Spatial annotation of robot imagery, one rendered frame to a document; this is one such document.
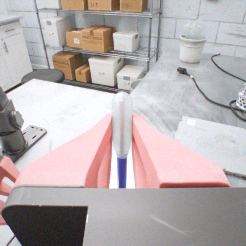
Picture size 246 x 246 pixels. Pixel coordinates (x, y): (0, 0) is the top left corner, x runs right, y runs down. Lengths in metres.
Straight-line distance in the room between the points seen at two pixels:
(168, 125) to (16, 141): 0.44
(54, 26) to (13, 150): 2.29
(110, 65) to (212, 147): 2.05
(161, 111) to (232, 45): 1.96
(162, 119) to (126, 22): 2.16
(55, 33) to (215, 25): 1.82
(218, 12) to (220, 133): 1.98
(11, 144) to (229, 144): 0.58
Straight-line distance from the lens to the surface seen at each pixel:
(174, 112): 0.74
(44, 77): 1.76
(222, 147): 0.62
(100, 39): 2.46
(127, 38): 2.43
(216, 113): 0.77
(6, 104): 0.54
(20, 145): 0.61
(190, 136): 0.62
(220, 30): 2.56
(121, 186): 0.16
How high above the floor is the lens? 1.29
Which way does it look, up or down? 36 degrees down
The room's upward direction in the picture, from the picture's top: 1 degrees counter-clockwise
